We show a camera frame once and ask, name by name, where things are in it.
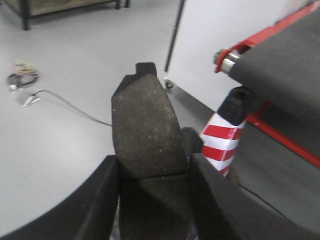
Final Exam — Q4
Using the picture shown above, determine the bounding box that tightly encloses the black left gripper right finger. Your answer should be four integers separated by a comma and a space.
189, 153, 320, 240

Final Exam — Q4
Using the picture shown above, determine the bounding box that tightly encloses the grey brake pad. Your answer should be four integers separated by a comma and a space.
111, 62, 190, 240

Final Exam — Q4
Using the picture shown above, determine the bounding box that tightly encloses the red black machine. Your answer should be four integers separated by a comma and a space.
213, 0, 320, 166

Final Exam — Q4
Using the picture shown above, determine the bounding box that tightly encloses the black floor cable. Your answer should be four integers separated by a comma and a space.
31, 89, 113, 126

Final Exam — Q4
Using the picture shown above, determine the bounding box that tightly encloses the rear red white traffic cone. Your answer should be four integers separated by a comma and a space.
200, 86, 254, 176

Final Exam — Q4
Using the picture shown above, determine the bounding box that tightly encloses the black pole stand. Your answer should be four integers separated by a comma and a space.
163, 0, 186, 89

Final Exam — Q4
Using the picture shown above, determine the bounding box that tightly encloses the coiled cable bundle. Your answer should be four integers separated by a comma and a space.
6, 58, 40, 93

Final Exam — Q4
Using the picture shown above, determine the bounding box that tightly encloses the wooden cabinet black frame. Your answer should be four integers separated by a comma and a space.
0, 0, 131, 31

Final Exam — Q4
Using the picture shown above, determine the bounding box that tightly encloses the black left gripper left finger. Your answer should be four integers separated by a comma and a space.
2, 155, 119, 240

